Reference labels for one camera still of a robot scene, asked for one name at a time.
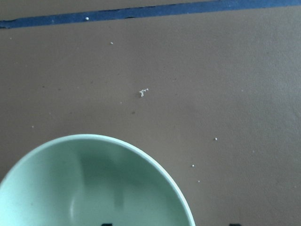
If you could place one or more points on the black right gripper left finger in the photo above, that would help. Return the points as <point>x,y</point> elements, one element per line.
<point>107,224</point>

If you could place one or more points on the green bowl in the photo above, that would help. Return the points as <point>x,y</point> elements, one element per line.
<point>88,180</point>

